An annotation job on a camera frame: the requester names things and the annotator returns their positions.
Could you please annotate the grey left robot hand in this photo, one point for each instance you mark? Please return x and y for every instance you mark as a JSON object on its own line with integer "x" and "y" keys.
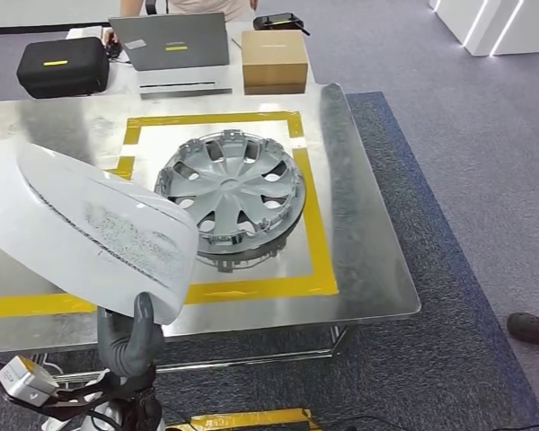
{"x": 126, "y": 351}

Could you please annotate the white curved panel part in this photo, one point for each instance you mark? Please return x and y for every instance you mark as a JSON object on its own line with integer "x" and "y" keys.
{"x": 72, "y": 238}

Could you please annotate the grey wheel hubcap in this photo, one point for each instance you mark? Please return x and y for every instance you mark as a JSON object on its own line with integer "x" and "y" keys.
{"x": 229, "y": 190}

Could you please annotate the white desk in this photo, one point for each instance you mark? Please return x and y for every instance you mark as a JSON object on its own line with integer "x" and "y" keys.
{"x": 121, "y": 83}

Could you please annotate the silver flat device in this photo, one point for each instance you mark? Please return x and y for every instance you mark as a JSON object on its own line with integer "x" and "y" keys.
{"x": 184, "y": 92}

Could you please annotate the black carrying case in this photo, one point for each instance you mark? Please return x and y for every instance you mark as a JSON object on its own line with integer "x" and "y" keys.
{"x": 63, "y": 71}

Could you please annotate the black computer mouse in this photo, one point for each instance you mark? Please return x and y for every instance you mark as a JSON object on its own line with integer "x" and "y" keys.
{"x": 113, "y": 50}

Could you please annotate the grey laptop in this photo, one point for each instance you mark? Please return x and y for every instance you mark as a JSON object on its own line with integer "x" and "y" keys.
{"x": 170, "y": 41}

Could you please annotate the white paper sheet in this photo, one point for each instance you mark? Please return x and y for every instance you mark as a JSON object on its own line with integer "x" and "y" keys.
{"x": 85, "y": 33}

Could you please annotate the stainless steel table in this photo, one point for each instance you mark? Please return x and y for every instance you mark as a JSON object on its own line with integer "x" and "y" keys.
{"x": 363, "y": 238}

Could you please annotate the brown cardboard box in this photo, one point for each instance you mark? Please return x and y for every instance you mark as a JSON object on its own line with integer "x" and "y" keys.
{"x": 274, "y": 59}

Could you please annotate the person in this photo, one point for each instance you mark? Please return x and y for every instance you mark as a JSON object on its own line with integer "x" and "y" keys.
{"x": 525, "y": 327}
{"x": 206, "y": 9}

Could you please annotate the black handheld device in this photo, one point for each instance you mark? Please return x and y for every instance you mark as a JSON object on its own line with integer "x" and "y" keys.
{"x": 278, "y": 22}

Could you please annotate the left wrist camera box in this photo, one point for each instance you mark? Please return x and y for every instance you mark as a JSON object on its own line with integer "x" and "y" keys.
{"x": 22, "y": 380}

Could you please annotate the white lit wall block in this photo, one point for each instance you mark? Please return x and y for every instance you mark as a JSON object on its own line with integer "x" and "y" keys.
{"x": 529, "y": 24}

